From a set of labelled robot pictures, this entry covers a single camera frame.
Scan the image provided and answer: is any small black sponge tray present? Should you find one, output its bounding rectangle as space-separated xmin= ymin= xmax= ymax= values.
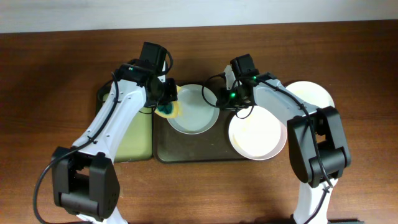
xmin=95 ymin=83 xmax=154 ymax=163

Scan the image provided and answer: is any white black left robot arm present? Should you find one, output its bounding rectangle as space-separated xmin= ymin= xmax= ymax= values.
xmin=46 ymin=42 xmax=177 ymax=223

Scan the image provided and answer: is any cream plate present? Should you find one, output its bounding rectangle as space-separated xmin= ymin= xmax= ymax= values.
xmin=286 ymin=81 xmax=335 ymax=108

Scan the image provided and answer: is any yellow green scrub sponge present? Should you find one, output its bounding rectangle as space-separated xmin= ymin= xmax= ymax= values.
xmin=153 ymin=85 xmax=182 ymax=119

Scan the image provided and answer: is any white grey plate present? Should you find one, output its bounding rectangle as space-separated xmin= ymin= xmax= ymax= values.
xmin=167 ymin=84 xmax=220 ymax=134

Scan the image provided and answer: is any pink plate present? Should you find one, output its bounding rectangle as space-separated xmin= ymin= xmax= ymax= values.
xmin=228 ymin=106 xmax=287 ymax=161

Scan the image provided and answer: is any large yellow foam pad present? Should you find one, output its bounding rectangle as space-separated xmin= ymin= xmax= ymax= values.
xmin=114 ymin=108 xmax=152 ymax=163

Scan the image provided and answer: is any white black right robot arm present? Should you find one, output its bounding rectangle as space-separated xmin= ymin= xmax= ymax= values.
xmin=216 ymin=54 xmax=351 ymax=223

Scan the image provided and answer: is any dark brown serving tray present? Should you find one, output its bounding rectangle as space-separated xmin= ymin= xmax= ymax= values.
xmin=153 ymin=110 xmax=245 ymax=164

